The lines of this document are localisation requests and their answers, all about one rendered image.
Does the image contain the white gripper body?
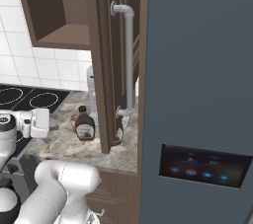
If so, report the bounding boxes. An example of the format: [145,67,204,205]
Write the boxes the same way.
[30,108,51,139]

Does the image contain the brown cabinet door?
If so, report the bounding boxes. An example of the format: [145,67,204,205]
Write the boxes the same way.
[82,0,141,155]

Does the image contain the black hob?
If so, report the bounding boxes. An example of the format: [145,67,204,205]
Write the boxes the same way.
[0,83,72,161]

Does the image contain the tan pastry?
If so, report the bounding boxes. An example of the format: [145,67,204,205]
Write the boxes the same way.
[69,112,80,131]

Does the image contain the brown chocolate syrup bottle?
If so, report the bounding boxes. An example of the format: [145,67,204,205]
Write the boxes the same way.
[74,105,97,142]

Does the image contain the black stove knob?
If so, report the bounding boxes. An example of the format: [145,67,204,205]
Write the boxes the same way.
[6,164,20,175]

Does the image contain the dark stove front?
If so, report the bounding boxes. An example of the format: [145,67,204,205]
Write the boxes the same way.
[0,154,44,203]

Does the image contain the pale grey tall container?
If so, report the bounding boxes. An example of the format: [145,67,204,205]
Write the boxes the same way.
[85,64,100,117]

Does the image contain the dark brown sauce bottle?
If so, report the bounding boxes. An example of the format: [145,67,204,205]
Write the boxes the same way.
[113,114,126,145]

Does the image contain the brown base drawers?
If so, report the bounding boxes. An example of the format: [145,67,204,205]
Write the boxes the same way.
[84,168,140,224]

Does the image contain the grey fridge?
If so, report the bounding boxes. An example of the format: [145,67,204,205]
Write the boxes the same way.
[137,0,253,224]

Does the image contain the brown open wall cabinet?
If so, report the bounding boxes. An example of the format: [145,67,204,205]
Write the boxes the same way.
[14,0,97,51]

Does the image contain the grey drawer handle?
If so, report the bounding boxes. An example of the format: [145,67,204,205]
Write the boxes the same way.
[94,208,106,218]

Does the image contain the grey cabinet door handle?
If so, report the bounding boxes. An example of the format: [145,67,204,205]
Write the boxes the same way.
[110,0,136,117]

